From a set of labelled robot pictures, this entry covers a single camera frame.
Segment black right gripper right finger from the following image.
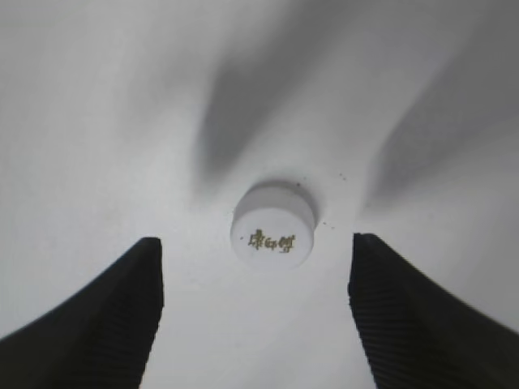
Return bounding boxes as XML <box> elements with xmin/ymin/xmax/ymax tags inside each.
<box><xmin>348</xmin><ymin>233</ymin><xmax>518</xmax><ymax>388</ymax></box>

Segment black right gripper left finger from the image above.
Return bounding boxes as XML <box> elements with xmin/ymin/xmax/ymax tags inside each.
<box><xmin>1</xmin><ymin>237</ymin><xmax>164</xmax><ymax>388</ymax></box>

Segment white bottle cap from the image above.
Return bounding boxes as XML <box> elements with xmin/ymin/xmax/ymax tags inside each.
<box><xmin>229</xmin><ymin>181</ymin><xmax>317</xmax><ymax>271</ymax></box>

